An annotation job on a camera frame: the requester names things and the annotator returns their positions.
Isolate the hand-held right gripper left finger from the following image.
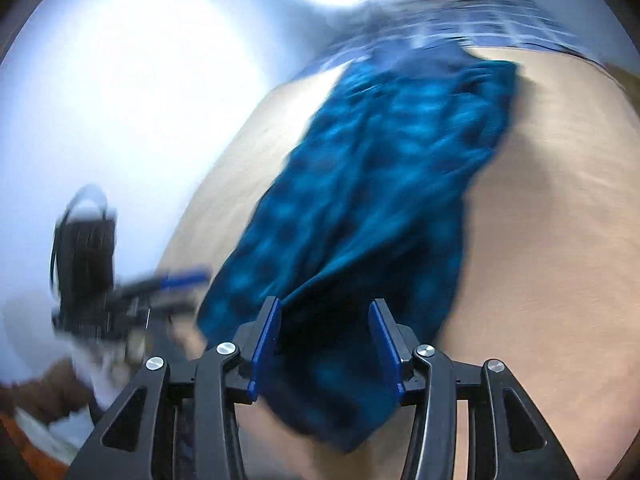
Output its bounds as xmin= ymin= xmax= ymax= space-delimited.
xmin=75 ymin=296 xmax=283 ymax=480

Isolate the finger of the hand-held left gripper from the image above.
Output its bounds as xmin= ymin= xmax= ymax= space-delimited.
xmin=120 ymin=267 xmax=213 ymax=311

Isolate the blue patterned bedsheet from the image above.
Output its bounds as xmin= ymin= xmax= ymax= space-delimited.
xmin=295 ymin=0 xmax=608 ymax=81

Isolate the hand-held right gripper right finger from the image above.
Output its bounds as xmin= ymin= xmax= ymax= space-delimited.
xmin=367 ymin=299 xmax=576 ymax=480

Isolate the beige blanket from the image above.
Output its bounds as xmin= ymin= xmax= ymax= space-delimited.
xmin=165 ymin=47 xmax=640 ymax=480

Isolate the person's left forearm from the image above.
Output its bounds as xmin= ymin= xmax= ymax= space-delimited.
xmin=0 ymin=357 xmax=96 ymax=426

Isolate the teal plaid fleece jacket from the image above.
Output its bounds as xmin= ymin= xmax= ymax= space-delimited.
xmin=195 ymin=42 xmax=521 ymax=453

